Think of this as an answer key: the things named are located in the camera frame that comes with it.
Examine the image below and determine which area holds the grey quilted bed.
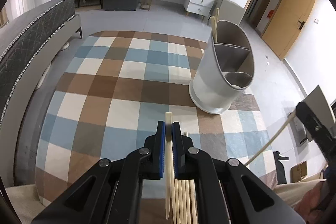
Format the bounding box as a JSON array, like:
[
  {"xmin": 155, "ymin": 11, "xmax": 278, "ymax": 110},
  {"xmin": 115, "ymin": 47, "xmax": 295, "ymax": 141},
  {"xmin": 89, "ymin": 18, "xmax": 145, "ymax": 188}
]
[{"xmin": 0, "ymin": 0, "xmax": 83, "ymax": 122}]

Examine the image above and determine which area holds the grey chair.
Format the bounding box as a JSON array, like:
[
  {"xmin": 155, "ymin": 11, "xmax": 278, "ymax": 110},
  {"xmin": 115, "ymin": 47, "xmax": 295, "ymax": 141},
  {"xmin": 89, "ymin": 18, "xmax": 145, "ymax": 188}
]
[{"xmin": 294, "ymin": 85, "xmax": 335, "ymax": 145}]

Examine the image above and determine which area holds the cardboard box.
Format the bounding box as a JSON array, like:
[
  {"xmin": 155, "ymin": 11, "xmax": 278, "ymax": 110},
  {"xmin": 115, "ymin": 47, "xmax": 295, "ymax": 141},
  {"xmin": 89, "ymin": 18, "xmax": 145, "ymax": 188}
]
[{"xmin": 290, "ymin": 161, "xmax": 307, "ymax": 183}]

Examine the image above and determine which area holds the grey nightstand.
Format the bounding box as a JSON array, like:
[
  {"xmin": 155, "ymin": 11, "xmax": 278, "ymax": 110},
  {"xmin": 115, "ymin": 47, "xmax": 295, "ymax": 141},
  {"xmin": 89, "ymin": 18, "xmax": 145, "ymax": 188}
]
[{"xmin": 210, "ymin": 0, "xmax": 245, "ymax": 25}]

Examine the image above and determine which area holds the yellow wooden door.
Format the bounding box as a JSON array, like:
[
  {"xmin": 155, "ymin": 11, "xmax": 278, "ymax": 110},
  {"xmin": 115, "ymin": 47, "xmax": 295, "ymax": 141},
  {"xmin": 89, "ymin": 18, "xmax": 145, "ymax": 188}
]
[{"xmin": 261, "ymin": 0, "xmax": 316, "ymax": 60}]

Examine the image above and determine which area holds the white grey utensil holder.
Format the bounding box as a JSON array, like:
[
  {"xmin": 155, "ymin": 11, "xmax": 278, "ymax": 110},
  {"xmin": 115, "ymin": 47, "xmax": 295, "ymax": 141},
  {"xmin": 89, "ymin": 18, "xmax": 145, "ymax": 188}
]
[{"xmin": 189, "ymin": 20, "xmax": 255, "ymax": 115}]

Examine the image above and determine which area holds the checkered tablecloth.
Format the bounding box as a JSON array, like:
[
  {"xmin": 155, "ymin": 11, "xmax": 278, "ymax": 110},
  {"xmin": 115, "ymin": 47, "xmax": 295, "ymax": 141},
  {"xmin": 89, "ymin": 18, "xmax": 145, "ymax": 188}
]
[{"xmin": 35, "ymin": 31, "xmax": 269, "ymax": 205}]

